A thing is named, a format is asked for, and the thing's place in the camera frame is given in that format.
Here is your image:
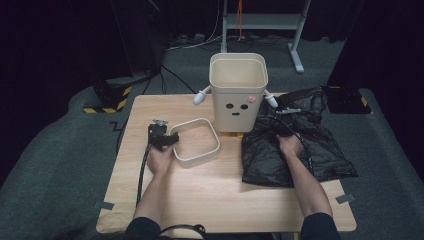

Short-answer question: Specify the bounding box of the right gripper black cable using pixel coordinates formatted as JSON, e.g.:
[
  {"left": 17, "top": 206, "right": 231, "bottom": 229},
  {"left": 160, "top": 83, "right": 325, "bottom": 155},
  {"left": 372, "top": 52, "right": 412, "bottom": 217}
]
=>
[{"left": 276, "top": 116, "right": 315, "bottom": 171}]

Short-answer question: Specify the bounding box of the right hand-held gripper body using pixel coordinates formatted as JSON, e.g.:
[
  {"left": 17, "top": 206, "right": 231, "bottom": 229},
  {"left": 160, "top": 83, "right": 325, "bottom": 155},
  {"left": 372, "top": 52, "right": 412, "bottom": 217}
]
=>
[{"left": 272, "top": 108, "right": 302, "bottom": 138}]

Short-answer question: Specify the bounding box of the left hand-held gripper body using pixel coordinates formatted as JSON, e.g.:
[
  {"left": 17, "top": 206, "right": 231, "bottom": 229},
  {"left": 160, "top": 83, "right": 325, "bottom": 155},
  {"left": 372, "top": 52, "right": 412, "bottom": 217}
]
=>
[{"left": 148, "top": 119, "right": 173, "bottom": 153}]

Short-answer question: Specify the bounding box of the black base with hazard stripes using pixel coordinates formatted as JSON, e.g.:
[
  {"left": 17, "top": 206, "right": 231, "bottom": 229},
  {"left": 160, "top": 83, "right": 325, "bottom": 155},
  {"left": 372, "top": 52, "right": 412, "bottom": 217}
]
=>
[
  {"left": 320, "top": 85, "right": 373, "bottom": 115},
  {"left": 83, "top": 78, "right": 133, "bottom": 114}
]

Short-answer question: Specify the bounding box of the cream trash bin with face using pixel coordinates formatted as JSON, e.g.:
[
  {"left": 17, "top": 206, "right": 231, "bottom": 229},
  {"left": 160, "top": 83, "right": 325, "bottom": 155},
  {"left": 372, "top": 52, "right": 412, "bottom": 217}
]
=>
[{"left": 193, "top": 52, "right": 279, "bottom": 139}]

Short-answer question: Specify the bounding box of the black strap loop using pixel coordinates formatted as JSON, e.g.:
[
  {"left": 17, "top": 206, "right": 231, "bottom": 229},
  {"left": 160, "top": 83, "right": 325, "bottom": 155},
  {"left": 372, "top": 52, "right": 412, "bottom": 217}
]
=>
[{"left": 156, "top": 223, "right": 207, "bottom": 240}]

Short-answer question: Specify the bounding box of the orange hanging cable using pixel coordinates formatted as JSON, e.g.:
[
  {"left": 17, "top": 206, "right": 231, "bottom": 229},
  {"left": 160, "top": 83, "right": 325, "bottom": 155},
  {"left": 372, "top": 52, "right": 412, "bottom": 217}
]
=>
[{"left": 235, "top": 0, "right": 244, "bottom": 42}]

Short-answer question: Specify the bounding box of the grey tape strip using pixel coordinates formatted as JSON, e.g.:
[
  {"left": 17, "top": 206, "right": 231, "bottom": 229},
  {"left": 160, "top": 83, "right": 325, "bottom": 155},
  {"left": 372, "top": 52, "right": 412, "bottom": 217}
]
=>
[
  {"left": 94, "top": 200, "right": 115, "bottom": 211},
  {"left": 336, "top": 193, "right": 356, "bottom": 204}
]

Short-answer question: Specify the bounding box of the black floor cable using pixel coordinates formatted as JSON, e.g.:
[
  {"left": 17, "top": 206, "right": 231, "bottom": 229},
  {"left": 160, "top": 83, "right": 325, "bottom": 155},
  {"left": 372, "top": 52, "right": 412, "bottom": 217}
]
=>
[{"left": 159, "top": 64, "right": 198, "bottom": 94}]

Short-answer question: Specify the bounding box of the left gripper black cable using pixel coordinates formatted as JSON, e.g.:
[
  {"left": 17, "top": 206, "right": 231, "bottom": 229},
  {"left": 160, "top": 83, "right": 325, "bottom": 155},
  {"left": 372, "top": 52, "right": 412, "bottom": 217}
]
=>
[{"left": 135, "top": 146, "right": 152, "bottom": 208}]

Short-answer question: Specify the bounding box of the black plastic trash bag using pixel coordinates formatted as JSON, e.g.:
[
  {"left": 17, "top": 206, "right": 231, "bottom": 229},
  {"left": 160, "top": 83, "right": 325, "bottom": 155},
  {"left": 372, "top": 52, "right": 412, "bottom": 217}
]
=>
[{"left": 240, "top": 87, "right": 359, "bottom": 188}]

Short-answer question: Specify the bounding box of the person's left hand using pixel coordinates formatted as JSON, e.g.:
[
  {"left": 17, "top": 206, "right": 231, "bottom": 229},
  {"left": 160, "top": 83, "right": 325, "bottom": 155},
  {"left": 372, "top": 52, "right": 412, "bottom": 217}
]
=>
[{"left": 146, "top": 146, "right": 174, "bottom": 177}]

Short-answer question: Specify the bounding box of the person's black left sleeve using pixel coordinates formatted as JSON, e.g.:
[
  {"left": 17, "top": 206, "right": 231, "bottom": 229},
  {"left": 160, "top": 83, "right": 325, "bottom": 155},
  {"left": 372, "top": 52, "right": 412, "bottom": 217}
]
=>
[{"left": 124, "top": 216, "right": 163, "bottom": 240}]

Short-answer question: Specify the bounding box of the grey metal stand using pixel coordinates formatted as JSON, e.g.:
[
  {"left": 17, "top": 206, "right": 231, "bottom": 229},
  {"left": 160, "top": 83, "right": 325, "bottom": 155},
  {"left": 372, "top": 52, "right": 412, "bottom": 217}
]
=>
[{"left": 220, "top": 0, "right": 313, "bottom": 74}]

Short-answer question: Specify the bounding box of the person's black right sleeve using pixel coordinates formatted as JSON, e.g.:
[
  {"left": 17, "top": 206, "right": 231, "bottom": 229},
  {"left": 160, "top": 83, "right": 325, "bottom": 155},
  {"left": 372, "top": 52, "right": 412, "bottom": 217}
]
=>
[{"left": 299, "top": 212, "right": 343, "bottom": 240}]

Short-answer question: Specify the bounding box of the white floor cable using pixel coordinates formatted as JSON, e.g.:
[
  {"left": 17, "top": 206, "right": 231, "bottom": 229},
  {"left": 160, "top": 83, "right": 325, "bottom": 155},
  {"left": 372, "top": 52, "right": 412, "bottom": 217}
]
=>
[{"left": 166, "top": 34, "right": 223, "bottom": 52}]

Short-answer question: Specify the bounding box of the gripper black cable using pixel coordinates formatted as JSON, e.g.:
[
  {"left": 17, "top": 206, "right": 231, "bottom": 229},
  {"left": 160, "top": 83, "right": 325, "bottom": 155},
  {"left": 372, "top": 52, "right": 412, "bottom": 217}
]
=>
[
  {"left": 135, "top": 146, "right": 152, "bottom": 208},
  {"left": 276, "top": 116, "right": 315, "bottom": 171}
]

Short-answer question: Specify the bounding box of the cream square bin rim ring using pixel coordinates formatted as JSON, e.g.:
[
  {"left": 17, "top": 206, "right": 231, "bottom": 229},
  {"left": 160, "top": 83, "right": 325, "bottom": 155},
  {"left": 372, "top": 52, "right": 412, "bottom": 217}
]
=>
[{"left": 169, "top": 117, "right": 222, "bottom": 168}]

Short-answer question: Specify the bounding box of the person's right hand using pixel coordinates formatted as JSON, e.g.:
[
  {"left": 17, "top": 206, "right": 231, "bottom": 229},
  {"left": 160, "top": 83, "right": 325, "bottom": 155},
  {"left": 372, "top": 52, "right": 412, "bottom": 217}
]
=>
[{"left": 275, "top": 133, "right": 304, "bottom": 158}]

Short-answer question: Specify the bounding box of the person's black sleeve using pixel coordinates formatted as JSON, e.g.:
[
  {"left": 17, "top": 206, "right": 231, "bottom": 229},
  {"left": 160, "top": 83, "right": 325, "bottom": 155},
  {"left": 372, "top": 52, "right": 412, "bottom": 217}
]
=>
[
  {"left": 299, "top": 212, "right": 343, "bottom": 240},
  {"left": 124, "top": 216, "right": 163, "bottom": 240}
]

